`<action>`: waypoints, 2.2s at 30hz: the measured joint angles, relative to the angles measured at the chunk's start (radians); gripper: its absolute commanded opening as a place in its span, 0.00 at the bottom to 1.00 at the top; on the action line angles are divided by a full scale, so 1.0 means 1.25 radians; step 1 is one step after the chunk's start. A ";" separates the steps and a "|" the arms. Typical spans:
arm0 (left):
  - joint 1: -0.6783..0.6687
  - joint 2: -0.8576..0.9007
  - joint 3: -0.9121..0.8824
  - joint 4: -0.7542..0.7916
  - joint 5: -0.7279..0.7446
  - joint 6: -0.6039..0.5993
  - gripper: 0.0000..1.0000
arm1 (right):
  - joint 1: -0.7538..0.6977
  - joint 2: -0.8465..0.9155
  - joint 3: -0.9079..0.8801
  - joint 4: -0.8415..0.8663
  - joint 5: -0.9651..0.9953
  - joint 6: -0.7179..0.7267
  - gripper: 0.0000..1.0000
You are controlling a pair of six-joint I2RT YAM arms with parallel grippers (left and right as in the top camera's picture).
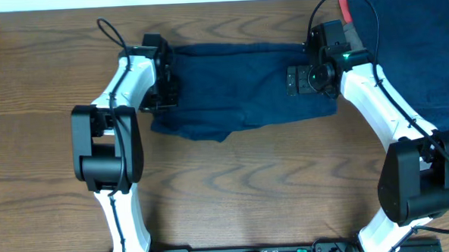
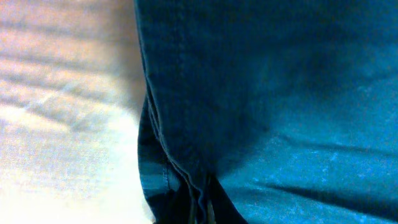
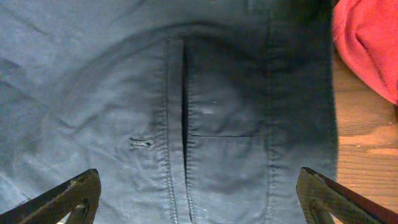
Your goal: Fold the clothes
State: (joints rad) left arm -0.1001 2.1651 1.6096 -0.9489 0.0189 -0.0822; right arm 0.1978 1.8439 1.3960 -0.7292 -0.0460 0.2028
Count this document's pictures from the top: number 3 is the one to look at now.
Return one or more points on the navy blue shorts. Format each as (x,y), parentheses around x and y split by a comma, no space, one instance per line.
(192,111)

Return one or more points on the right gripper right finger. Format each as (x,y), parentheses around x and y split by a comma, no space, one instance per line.
(322,200)

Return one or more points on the red folded garment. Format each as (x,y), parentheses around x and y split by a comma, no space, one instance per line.
(365,35)

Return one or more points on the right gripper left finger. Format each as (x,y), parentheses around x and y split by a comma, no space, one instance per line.
(77,199)

